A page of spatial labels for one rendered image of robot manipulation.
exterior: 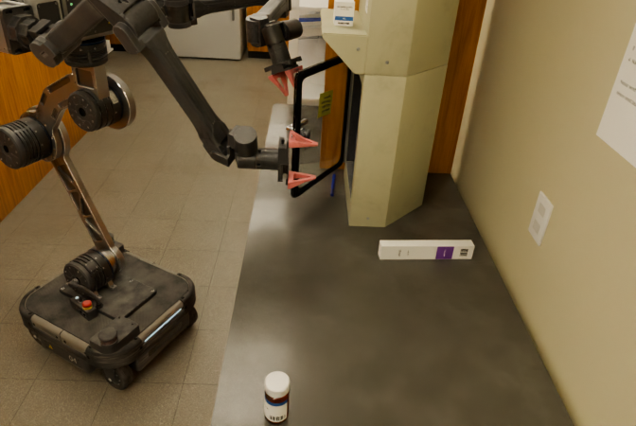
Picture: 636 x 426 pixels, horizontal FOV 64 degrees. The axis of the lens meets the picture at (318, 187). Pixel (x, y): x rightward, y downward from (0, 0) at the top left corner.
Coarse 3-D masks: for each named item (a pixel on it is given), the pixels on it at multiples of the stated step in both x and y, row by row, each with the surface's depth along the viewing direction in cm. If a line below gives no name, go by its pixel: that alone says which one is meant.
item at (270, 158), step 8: (280, 144) 128; (264, 152) 129; (272, 152) 129; (264, 160) 129; (272, 160) 129; (256, 168) 130; (264, 168) 130; (272, 168) 130; (280, 168) 130; (280, 176) 131
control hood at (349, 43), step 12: (324, 12) 147; (324, 24) 134; (360, 24) 136; (324, 36) 125; (336, 36) 125; (348, 36) 125; (360, 36) 125; (336, 48) 127; (348, 48) 127; (360, 48) 127; (348, 60) 128; (360, 60) 128; (360, 72) 130
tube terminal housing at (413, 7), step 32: (384, 0) 121; (416, 0) 121; (448, 0) 130; (384, 32) 125; (416, 32) 126; (448, 32) 136; (384, 64) 129; (416, 64) 132; (384, 96) 133; (416, 96) 138; (384, 128) 137; (416, 128) 144; (384, 160) 142; (416, 160) 152; (352, 192) 148; (384, 192) 148; (416, 192) 160; (352, 224) 153; (384, 224) 153
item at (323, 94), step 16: (304, 80) 139; (320, 80) 147; (336, 80) 155; (304, 96) 142; (320, 96) 149; (336, 96) 158; (304, 112) 145; (320, 112) 152; (336, 112) 161; (304, 128) 147; (320, 128) 156; (336, 128) 165; (320, 144) 159; (336, 144) 168; (304, 160) 153; (320, 160) 162; (336, 160) 172
